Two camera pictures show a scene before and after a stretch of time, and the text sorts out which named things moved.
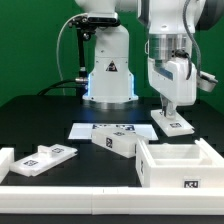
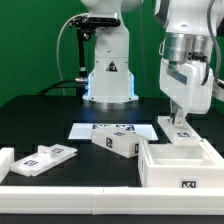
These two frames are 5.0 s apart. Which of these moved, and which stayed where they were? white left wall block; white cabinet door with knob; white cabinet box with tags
Moved: white cabinet door with knob
Stayed: white cabinet box with tags; white left wall block
